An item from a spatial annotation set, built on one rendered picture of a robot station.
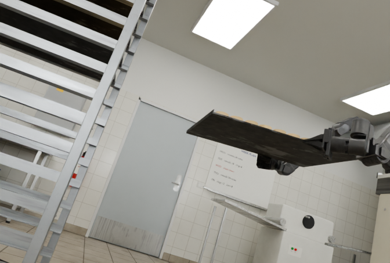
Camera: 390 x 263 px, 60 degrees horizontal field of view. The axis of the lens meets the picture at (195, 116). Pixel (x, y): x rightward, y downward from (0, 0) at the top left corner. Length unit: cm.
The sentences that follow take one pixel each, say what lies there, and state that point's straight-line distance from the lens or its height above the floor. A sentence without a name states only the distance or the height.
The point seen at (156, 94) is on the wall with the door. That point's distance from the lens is 523.
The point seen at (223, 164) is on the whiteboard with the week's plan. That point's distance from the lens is 534.
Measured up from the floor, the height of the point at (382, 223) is 75.
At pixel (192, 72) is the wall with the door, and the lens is 548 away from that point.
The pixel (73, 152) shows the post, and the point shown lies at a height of 68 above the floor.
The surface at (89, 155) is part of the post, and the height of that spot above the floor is 72.
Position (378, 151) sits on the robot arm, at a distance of 126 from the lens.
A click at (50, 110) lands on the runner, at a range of 109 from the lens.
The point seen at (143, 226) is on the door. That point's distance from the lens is 507.
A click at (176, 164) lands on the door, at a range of 514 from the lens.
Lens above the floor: 60
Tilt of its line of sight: 17 degrees up
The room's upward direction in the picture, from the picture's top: 18 degrees clockwise
